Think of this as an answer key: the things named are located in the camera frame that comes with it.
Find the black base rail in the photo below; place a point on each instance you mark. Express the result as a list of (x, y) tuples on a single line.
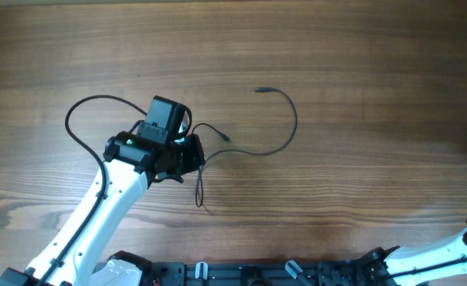
[(204, 274)]

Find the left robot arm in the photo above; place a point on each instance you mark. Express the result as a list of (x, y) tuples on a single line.
[(159, 148)]

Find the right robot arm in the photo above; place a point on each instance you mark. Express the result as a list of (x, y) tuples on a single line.
[(416, 265)]

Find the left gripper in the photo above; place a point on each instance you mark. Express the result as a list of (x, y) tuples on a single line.
[(196, 157)]

